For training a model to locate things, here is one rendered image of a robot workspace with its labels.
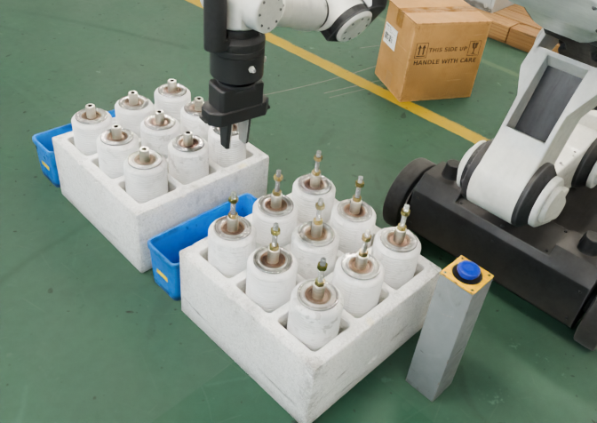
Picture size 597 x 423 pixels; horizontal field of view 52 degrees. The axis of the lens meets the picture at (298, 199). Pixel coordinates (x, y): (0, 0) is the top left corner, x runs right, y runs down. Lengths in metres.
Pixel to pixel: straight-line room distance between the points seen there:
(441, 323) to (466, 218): 0.38
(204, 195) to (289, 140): 0.57
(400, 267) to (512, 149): 0.32
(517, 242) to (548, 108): 0.31
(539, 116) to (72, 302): 1.07
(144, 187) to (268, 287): 0.41
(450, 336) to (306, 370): 0.27
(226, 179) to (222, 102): 0.50
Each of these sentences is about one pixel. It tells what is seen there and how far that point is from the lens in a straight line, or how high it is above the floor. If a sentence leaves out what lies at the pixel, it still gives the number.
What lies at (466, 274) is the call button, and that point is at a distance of 1.10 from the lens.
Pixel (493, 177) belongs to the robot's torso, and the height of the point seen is 0.38.
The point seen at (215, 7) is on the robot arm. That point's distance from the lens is 0.93.
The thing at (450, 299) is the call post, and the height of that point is 0.27.
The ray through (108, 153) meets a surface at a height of 0.24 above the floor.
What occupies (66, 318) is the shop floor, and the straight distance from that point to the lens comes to 1.43.
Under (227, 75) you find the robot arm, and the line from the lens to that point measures 0.99.
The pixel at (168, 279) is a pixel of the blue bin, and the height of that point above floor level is 0.06.
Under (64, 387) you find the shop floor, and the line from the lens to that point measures 1.32.
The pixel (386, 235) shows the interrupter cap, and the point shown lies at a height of 0.25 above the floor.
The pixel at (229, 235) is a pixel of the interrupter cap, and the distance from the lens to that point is 1.20.
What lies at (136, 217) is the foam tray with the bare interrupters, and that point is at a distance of 1.38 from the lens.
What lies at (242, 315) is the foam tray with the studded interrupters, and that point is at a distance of 1.18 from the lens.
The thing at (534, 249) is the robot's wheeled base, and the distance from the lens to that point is 1.45.
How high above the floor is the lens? 1.04
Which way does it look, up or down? 37 degrees down
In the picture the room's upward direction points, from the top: 6 degrees clockwise
